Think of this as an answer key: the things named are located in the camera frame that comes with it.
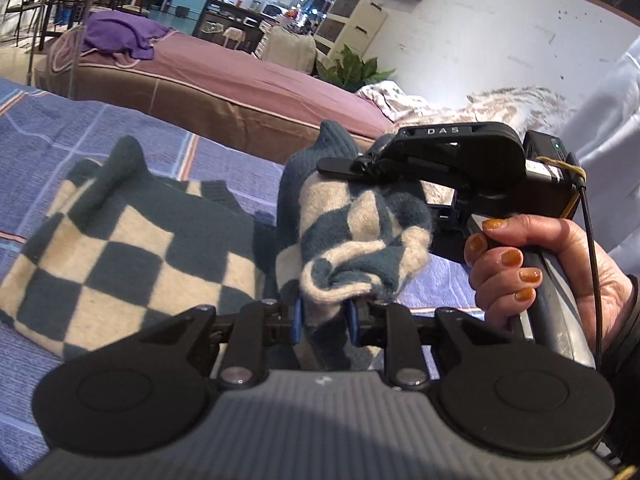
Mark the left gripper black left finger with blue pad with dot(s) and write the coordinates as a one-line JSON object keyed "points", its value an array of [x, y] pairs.
{"points": [[149, 389]]}

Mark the purple cloth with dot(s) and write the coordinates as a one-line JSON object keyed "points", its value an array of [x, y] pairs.
{"points": [[112, 32]]}

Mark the floral beige blanket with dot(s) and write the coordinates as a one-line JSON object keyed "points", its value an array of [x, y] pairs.
{"points": [[521, 108]]}

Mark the mauve brown mattress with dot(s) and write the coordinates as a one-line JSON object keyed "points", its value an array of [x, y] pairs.
{"points": [[223, 95]]}

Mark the low dark media console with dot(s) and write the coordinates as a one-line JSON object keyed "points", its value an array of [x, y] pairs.
{"points": [[230, 26]]}

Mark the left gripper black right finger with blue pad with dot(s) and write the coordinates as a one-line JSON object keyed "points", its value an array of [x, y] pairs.
{"points": [[499, 391]]}

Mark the cream drawer cabinet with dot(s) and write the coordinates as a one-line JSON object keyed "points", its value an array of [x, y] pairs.
{"points": [[351, 23]]}

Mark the blue plaid bed sheet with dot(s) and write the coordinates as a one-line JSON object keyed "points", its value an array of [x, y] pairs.
{"points": [[42, 137]]}

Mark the right hand orange nails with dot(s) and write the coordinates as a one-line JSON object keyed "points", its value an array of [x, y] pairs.
{"points": [[506, 286]]}

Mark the green potted plant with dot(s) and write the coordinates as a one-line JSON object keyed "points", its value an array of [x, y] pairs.
{"points": [[351, 72]]}

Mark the teal cream checkered sweater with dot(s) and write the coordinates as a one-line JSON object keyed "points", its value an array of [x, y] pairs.
{"points": [[122, 250]]}

